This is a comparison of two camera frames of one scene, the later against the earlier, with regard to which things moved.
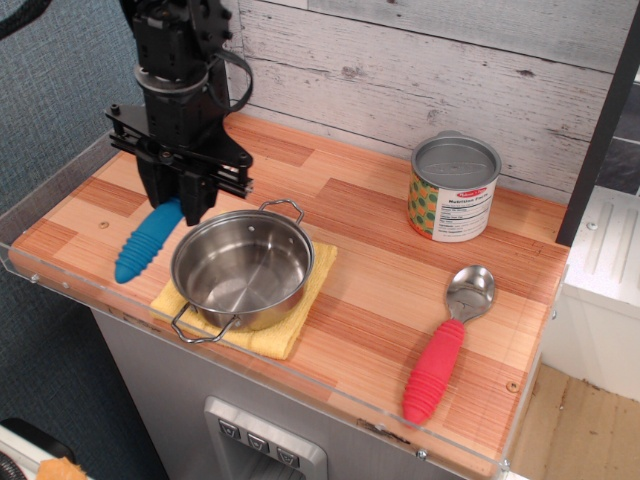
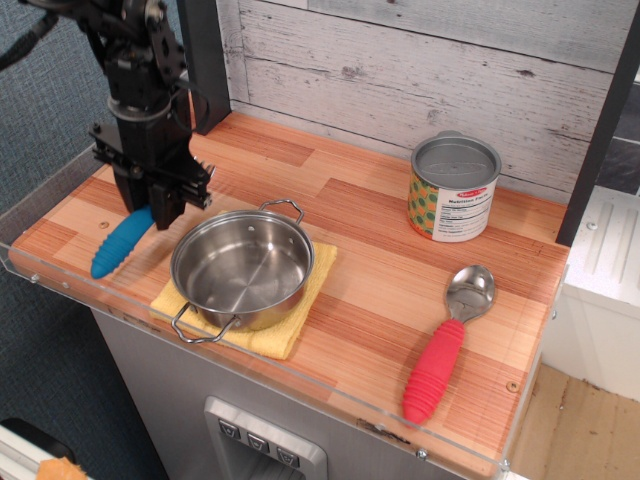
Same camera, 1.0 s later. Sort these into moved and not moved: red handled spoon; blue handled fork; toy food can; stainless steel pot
Moved: blue handled fork
Not moved: stainless steel pot; red handled spoon; toy food can
